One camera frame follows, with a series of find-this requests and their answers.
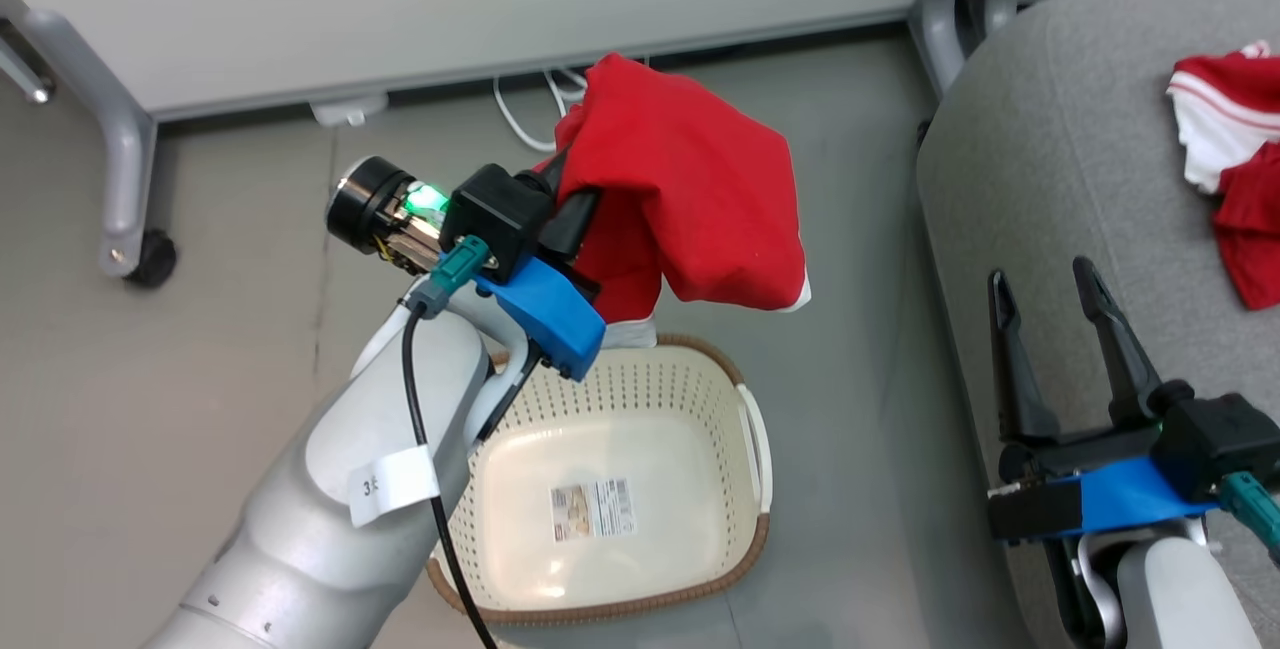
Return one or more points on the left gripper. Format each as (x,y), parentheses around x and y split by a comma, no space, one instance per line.
(365,204)

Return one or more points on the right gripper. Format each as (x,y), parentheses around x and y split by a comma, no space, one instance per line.
(1080,454)

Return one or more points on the red shirt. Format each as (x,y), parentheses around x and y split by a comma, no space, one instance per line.
(690,189)

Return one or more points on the red garment with white stripes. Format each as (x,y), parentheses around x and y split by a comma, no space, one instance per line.
(1240,109)

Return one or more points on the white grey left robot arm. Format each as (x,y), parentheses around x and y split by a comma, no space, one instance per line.
(330,509)

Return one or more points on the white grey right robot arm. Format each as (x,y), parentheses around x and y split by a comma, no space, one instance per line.
(1180,589)

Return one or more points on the grey fabric sofa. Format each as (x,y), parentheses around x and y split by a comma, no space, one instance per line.
(1060,129)

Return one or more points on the white power adapter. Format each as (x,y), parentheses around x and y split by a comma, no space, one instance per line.
(348,109)

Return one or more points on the cream perforated laundry basket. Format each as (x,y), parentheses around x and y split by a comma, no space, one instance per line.
(620,429)

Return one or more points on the printed basket sticker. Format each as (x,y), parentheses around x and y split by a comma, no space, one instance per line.
(593,509)

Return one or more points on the black caster wheel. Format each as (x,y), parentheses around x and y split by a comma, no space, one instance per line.
(153,259)

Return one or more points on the grey partition foot with caster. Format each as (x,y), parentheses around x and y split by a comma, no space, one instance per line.
(125,159)

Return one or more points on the grey metal desk leg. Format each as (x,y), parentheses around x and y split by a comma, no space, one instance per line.
(28,74)

